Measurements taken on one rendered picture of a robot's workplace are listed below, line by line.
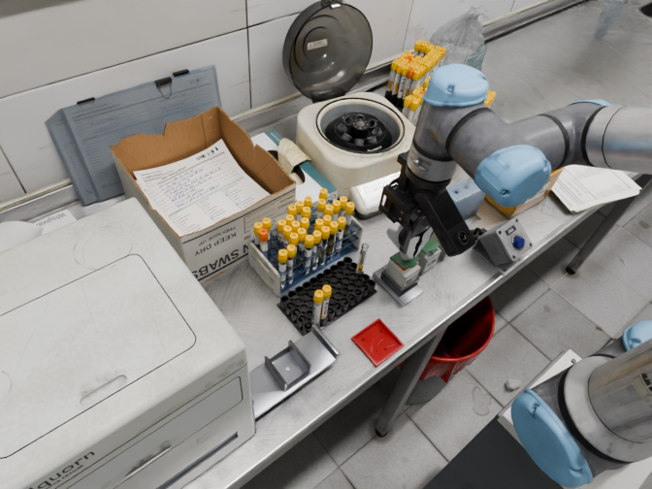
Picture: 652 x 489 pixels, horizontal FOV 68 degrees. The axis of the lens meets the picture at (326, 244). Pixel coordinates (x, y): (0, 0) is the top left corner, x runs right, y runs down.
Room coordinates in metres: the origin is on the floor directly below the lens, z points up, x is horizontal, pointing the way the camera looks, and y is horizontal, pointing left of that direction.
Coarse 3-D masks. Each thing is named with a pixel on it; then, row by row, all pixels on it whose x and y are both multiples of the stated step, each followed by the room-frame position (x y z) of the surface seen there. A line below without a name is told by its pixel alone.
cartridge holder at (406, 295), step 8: (376, 272) 0.57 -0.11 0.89; (384, 272) 0.56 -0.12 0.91; (384, 280) 0.55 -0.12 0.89; (392, 280) 0.54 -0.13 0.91; (416, 280) 0.55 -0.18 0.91; (392, 288) 0.53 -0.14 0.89; (400, 288) 0.52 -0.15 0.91; (408, 288) 0.53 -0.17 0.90; (416, 288) 0.54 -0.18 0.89; (400, 296) 0.52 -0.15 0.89; (408, 296) 0.52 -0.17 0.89; (416, 296) 0.53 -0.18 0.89
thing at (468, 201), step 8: (456, 184) 0.76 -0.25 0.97; (464, 184) 0.76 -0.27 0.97; (472, 184) 0.76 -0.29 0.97; (448, 192) 0.73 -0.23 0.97; (456, 192) 0.74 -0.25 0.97; (464, 192) 0.74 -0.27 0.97; (472, 192) 0.74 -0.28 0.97; (480, 192) 0.75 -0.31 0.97; (456, 200) 0.71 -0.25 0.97; (464, 200) 0.72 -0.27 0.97; (472, 200) 0.74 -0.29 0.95; (480, 200) 0.76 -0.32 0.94; (464, 208) 0.73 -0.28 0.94; (472, 208) 0.75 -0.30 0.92; (464, 216) 0.74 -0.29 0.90; (472, 216) 0.76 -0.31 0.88; (472, 224) 0.74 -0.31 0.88
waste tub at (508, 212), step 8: (552, 176) 0.83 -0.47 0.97; (544, 184) 0.82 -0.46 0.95; (552, 184) 0.85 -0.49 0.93; (544, 192) 0.84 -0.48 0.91; (488, 200) 0.82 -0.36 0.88; (528, 200) 0.80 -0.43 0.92; (536, 200) 0.82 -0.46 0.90; (496, 208) 0.80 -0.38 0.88; (504, 208) 0.79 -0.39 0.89; (512, 208) 0.78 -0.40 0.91; (520, 208) 0.79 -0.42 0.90; (528, 208) 0.81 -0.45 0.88; (512, 216) 0.78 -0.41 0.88
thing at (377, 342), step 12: (372, 324) 0.45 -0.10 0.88; (384, 324) 0.46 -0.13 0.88; (360, 336) 0.43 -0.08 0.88; (372, 336) 0.43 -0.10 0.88; (384, 336) 0.44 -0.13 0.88; (396, 336) 0.44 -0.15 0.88; (360, 348) 0.40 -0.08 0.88; (372, 348) 0.41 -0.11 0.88; (384, 348) 0.41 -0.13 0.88; (396, 348) 0.41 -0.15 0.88; (372, 360) 0.38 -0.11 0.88; (384, 360) 0.39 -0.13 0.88
